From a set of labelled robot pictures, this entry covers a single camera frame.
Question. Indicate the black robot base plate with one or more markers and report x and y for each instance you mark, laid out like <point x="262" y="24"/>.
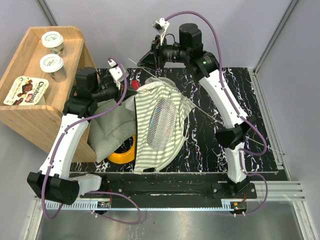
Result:
<point x="175" y="190"/>

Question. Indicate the green checked cushion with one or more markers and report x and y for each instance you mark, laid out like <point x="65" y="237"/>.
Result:
<point x="109" y="131"/>

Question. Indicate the aluminium rail frame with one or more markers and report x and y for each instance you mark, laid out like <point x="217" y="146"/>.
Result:
<point x="274" y="206"/>

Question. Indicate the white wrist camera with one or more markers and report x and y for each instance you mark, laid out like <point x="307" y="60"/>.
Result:
<point x="117" y="74"/>
<point x="161" y="26"/>

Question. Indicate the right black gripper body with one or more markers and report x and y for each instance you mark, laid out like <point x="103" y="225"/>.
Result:
<point x="165" y="53"/>

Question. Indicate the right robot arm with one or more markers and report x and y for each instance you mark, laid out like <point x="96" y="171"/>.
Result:
<point x="204" y="68"/>

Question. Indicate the white lidded cup rear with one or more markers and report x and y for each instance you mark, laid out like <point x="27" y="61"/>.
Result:
<point x="54" y="42"/>

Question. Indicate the striped green pet tent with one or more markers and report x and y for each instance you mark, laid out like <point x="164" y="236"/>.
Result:
<point x="161" y="111"/>

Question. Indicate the white lidded cup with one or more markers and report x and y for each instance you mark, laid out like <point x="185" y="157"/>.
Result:
<point x="54" y="42"/>
<point x="53" y="65"/>

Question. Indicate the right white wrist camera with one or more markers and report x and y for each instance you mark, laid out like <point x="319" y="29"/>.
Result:
<point x="161" y="26"/>

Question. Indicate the Chobani yogurt flip pack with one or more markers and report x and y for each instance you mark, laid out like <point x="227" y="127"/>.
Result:
<point x="27" y="91"/>

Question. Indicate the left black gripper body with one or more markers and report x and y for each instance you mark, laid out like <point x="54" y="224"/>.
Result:
<point x="109" y="91"/>

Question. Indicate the wooden shelf unit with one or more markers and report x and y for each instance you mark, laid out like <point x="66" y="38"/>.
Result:
<point x="40" y="124"/>

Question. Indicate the red toothpaste box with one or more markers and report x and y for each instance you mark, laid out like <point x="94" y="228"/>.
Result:
<point x="135" y="84"/>

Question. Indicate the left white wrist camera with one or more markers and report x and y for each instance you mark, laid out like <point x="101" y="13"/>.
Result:
<point x="117" y="74"/>

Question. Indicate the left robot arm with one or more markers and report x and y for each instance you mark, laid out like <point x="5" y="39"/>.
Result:
<point x="52" y="182"/>

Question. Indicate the yellow pet bowl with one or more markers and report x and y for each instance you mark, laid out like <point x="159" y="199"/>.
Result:
<point x="125" y="157"/>

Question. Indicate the white lidded cup front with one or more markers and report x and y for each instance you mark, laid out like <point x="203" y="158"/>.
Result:
<point x="53" y="65"/>

